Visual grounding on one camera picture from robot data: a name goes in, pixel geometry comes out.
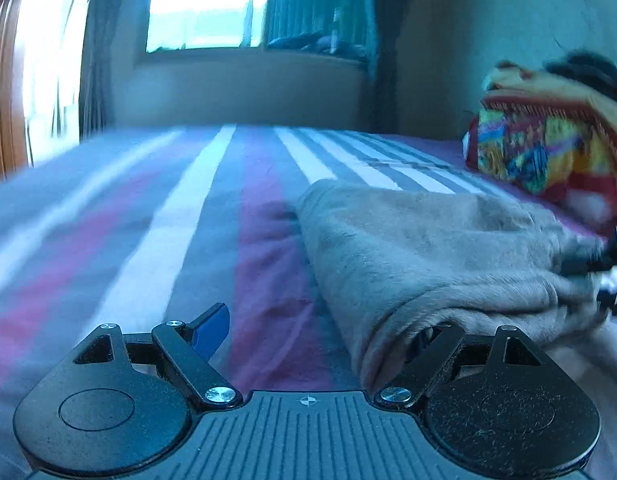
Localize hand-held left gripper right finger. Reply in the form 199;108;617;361
373;324;545;409

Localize dark curtain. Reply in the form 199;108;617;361
80;0;155;140
367;0;420;134

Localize white sheer curtain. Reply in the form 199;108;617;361
47;0;100;137

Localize grey pants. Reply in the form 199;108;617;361
294;178;610;392

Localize white pillow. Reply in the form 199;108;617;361
569;191;615;232

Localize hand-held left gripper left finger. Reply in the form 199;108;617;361
71;302;242;409

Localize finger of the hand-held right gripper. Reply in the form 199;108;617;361
560;246;617;277

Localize brown wooden door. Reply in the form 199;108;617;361
0;0;35;184

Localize sliding glass window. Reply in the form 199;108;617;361
144;0;375;62

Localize striped bed sheet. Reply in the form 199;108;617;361
0;124;617;480

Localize colourful printed blanket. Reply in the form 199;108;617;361
463;59;617;239

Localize dark clothes on windowsill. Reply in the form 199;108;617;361
265;31;370;62

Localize black cloth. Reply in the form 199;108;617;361
543;51;617;107

